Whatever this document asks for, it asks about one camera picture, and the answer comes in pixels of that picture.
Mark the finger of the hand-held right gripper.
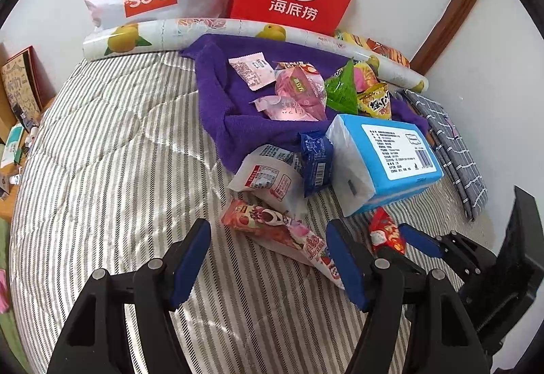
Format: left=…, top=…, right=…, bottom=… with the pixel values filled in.
left=379, top=246, right=430, bottom=273
left=397, top=223, right=498, bottom=277

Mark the purple towel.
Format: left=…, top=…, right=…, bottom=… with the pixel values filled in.
left=178, top=33, right=430, bottom=171

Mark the dark blue snack packet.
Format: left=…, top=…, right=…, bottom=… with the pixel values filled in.
left=299, top=131, right=335, bottom=198

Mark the yellow chip bag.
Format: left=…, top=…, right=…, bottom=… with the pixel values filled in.
left=334, top=29, right=366, bottom=50

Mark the red chip bag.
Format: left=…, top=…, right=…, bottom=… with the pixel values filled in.
left=361, top=38, right=412, bottom=69

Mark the clear pink snack packet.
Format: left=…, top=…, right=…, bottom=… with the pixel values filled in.
left=274, top=62, right=328, bottom=105
left=251, top=95, right=324, bottom=123

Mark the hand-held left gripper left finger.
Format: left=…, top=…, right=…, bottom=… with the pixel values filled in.
left=47, top=219, right=212, bottom=374

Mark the grey checked cloth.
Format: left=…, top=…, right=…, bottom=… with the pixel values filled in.
left=402, top=89, right=489, bottom=222

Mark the pink and white snack packet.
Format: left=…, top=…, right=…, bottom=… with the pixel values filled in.
left=228, top=53, right=276, bottom=91

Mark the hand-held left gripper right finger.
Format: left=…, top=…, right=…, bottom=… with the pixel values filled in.
left=325, top=219, right=483, bottom=374

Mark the brown printed box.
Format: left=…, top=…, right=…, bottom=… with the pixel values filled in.
left=0, top=46, right=43, bottom=132

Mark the pink and yellow snack packet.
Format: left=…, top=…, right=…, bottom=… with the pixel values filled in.
left=353, top=61, right=379, bottom=92

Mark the white and green box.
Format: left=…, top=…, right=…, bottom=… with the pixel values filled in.
left=0, top=123, right=27, bottom=167

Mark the white red print snack packet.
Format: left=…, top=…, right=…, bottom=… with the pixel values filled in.
left=228, top=144, right=309, bottom=217

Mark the long strawberry print snack packet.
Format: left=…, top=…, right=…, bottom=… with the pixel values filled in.
left=220, top=199, right=346, bottom=290

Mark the yellow and black snack packet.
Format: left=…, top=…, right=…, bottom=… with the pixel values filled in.
left=356, top=83, right=394, bottom=121

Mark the blue tissue pack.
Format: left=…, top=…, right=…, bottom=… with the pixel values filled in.
left=325, top=114, right=445, bottom=217

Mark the green snack packet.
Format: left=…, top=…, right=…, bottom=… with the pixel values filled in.
left=325, top=59, right=362, bottom=117

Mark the rolled fruit print tablecloth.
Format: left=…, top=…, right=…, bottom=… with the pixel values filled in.
left=83, top=17, right=429, bottom=93

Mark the wooden bedside desk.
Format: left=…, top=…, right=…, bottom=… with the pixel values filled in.
left=0, top=102, right=52, bottom=224

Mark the small red snack packet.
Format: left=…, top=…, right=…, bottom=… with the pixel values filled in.
left=368, top=206, right=406, bottom=256

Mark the wooden door frame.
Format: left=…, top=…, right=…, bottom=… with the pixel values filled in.
left=410, top=0, right=494, bottom=73

